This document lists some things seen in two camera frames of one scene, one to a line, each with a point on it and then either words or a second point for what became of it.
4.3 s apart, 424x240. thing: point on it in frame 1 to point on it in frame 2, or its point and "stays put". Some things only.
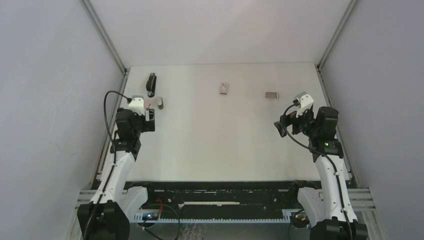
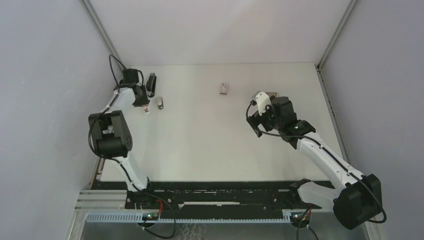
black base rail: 222,195 stays put
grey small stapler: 160,103 stays put
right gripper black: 291,119 to 255,119
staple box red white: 224,88 stays put
